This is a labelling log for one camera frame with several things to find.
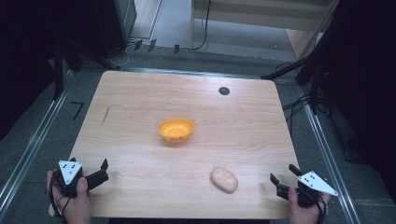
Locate dark curtain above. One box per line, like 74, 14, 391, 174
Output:
306, 0, 396, 206
0, 0, 104, 141

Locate white floor cable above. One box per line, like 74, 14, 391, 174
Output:
117, 42, 138, 68

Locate person's left hand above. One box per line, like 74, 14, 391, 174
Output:
46, 170, 93, 224

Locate black cabinet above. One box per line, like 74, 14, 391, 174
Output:
92, 0, 138, 59

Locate orange plastic bowl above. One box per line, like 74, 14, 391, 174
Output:
157, 118, 195, 145

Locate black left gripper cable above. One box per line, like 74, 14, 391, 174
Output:
49, 171, 73, 222

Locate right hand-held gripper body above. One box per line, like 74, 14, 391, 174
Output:
294, 170, 340, 208

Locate person's right hand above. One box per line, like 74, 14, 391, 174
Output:
286, 186, 332, 224

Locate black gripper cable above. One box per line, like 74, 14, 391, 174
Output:
49, 171, 73, 222
306, 189, 329, 220

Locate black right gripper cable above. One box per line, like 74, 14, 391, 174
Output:
306, 189, 329, 220

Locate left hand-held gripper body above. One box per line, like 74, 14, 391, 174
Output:
53, 157, 92, 199

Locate black floor cables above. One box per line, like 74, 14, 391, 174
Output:
281, 92, 332, 133

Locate light wooden shelf unit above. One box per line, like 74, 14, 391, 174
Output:
189, 0, 341, 61

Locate metal floor rail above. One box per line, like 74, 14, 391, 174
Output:
298, 86, 362, 224
0, 68, 75, 216

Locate black hanging cable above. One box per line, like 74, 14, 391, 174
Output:
190, 0, 213, 51

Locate black metal stand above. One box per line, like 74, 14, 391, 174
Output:
261, 52, 332, 116
51, 38, 121, 101

